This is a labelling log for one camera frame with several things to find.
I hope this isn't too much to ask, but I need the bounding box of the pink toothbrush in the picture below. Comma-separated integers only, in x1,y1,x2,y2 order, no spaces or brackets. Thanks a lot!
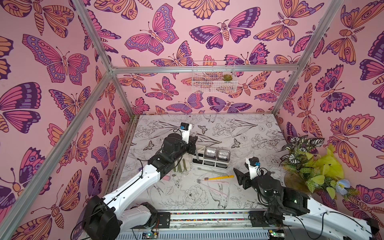
197,179,224,196

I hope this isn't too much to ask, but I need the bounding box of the white wire wall basket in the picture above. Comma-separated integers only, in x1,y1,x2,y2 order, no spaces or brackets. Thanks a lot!
190,65,238,95

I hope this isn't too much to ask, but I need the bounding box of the yellow toothbrush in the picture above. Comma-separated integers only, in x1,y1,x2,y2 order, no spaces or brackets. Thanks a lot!
204,175,234,181

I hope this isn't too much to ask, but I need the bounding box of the olive green toothbrush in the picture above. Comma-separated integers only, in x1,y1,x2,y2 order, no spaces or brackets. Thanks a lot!
173,159,190,173

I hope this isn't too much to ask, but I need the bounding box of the cream toothbrush holder caddy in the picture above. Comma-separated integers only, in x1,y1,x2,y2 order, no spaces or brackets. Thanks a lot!
192,145,232,169

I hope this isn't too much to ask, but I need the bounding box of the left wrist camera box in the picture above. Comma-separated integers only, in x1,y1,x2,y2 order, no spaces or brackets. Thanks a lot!
179,123,191,144

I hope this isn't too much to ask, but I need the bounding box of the clear plastic cup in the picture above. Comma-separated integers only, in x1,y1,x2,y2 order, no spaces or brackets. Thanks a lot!
204,147,218,161
217,150,231,163

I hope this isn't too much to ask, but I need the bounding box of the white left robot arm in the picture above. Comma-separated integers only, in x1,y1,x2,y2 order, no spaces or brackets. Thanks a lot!
82,134,198,240

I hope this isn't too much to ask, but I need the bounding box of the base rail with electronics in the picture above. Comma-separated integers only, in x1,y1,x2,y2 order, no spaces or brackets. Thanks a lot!
117,209,294,240

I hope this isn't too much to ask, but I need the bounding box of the small green succulent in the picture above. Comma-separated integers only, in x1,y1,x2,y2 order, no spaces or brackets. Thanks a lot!
222,74,233,82

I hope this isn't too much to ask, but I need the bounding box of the clear left plastic cup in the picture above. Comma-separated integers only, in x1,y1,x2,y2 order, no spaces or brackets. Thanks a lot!
204,147,218,161

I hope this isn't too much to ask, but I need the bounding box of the clear right plastic cup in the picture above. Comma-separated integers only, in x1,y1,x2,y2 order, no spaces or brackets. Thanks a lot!
217,150,231,163

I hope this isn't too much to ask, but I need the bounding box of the aluminium frame corner post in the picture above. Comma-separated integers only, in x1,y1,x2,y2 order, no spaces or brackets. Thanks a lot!
272,0,344,116

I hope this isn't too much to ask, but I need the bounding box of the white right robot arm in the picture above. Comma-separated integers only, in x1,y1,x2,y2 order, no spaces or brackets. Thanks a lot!
234,157,379,240

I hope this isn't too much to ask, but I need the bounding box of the beige grey toothbrush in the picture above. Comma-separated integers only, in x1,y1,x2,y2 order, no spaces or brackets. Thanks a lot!
197,167,227,176

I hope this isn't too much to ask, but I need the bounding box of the artificial potted plant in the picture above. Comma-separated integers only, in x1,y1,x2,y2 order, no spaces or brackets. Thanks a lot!
280,136,360,200

